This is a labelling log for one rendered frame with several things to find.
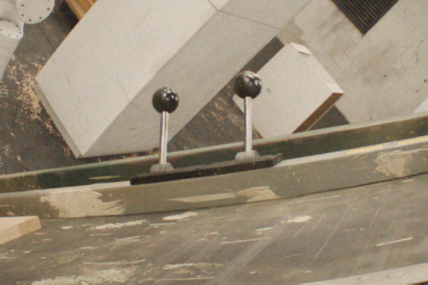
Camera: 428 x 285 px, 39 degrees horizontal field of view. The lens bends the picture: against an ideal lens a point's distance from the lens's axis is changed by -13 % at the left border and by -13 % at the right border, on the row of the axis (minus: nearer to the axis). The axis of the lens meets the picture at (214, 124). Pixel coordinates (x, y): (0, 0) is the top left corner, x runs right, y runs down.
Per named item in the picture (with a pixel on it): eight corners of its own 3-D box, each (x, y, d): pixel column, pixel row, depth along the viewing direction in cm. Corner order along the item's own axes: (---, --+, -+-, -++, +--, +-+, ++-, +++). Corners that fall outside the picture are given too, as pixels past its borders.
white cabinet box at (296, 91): (251, 98, 636) (305, 46, 611) (290, 147, 620) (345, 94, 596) (231, 98, 595) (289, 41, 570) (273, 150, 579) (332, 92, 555)
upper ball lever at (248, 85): (238, 175, 88) (239, 81, 94) (267, 171, 87) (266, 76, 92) (227, 165, 85) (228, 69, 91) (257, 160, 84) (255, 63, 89)
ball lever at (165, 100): (156, 186, 93) (160, 96, 98) (180, 182, 91) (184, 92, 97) (142, 176, 90) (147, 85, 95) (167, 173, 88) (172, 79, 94)
